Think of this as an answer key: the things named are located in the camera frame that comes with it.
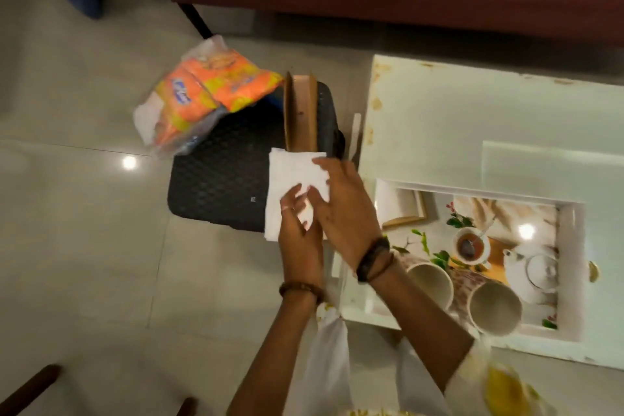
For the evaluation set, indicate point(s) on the white table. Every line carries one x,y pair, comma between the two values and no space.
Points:
463,113

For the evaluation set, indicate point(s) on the gold tray knob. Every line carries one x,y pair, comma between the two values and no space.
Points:
593,272

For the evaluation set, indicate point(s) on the white paper napkin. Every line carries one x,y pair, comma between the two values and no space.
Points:
292,172

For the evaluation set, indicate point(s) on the person's left fingers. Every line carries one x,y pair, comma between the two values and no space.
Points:
291,198

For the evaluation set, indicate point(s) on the orange napkin packet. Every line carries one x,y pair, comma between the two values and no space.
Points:
204,94

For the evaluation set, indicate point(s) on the floral ceramic mug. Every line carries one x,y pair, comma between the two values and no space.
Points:
492,306
434,281

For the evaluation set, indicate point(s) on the white and yellow garment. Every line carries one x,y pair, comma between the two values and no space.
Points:
326,367

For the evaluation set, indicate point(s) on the person's right hand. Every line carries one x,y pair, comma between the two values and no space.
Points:
348,218

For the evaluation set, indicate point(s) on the black sofa leg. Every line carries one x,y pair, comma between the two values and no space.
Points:
196,21

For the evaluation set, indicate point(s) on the wooden napkin holder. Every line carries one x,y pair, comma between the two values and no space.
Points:
302,111

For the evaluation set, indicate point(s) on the black quilted stool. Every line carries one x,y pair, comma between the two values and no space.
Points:
224,172

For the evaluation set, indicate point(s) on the person's right forearm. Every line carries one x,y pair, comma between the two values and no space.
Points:
421,323

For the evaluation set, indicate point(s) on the person's right thumb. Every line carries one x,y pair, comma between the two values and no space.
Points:
317,200

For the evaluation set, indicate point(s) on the black wrist band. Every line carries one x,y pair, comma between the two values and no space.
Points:
370,257

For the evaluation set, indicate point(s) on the white tray with tea print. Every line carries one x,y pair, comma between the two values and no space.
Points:
512,235

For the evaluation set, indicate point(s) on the person's left hand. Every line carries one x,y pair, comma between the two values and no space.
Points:
300,250

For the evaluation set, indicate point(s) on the dark wooden chair leg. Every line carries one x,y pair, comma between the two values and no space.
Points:
27,391
187,407

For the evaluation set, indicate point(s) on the person's left forearm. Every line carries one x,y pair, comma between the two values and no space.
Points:
278,357

